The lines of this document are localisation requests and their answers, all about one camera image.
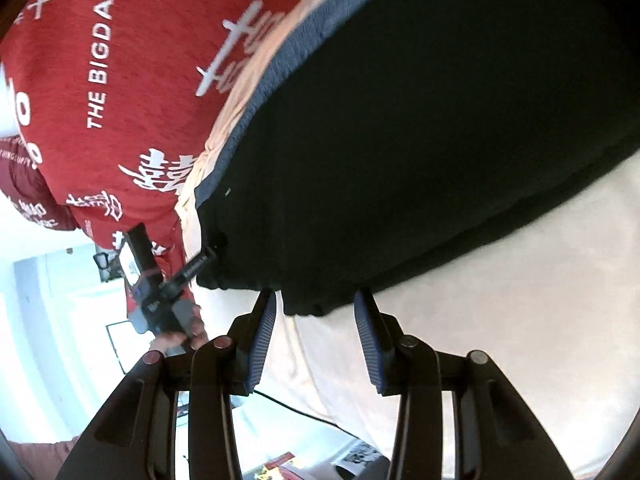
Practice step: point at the printed paper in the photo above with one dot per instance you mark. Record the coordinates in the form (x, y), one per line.
(361, 454)

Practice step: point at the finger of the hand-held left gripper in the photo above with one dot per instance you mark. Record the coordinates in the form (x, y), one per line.
(192, 267)

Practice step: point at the red printed packet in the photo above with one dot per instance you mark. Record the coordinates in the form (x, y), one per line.
(280, 465)

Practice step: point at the person's left forearm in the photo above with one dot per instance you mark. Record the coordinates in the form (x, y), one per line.
(45, 452)

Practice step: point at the peach patterned cloth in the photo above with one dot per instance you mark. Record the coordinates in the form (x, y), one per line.
(475, 360)

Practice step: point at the red printed blanket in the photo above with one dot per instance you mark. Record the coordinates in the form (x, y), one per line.
(115, 50)

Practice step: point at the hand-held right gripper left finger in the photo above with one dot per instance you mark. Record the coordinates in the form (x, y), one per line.
(262, 340)

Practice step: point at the person's left hand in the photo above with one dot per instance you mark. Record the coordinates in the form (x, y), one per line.
(167, 342)

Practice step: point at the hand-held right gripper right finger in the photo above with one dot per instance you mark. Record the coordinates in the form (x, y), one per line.
(367, 345)

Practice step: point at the black pants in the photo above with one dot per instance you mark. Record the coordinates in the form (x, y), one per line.
(425, 135)

